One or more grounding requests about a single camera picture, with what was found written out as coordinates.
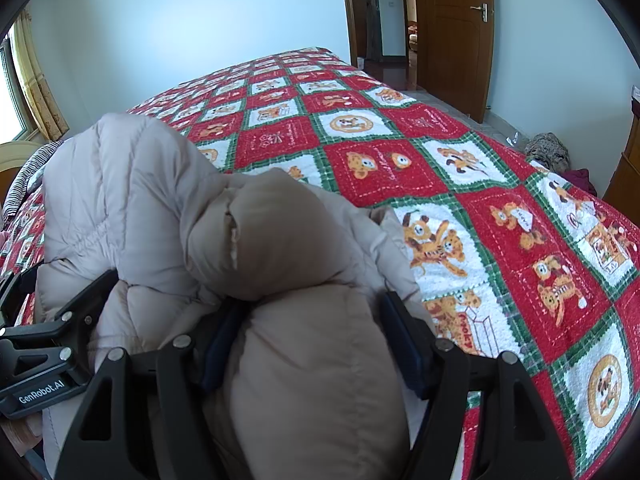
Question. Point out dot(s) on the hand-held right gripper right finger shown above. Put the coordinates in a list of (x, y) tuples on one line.
[(407, 345)]

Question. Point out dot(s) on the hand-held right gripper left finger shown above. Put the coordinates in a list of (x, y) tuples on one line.
[(224, 347)]

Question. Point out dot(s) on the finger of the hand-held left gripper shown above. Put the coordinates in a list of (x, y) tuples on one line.
[(20, 290), (75, 310)]

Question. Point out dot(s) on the beige puffer jacket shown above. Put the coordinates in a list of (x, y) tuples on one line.
[(150, 185)]

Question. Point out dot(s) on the dark striped pillow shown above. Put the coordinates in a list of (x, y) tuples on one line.
[(25, 180)]

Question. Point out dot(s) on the cream wooden headboard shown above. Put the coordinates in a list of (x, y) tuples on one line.
[(12, 157)]

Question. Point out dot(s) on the red printed quilt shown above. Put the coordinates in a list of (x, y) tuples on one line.
[(500, 185)]

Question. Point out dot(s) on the window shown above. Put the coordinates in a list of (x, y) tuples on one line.
[(12, 95)]

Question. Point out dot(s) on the yellow curtain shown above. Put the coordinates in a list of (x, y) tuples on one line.
[(42, 90)]

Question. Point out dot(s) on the grey patterned cloth pile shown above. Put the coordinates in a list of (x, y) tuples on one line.
[(547, 152)]

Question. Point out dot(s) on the dark red cloth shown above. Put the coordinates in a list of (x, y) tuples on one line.
[(582, 182)]

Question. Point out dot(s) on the wooden cabinet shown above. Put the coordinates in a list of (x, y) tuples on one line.
[(625, 175)]

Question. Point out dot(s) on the brown wooden door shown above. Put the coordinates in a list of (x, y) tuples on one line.
[(455, 50)]

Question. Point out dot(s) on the brown door frame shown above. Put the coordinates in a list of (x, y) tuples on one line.
[(350, 10)]

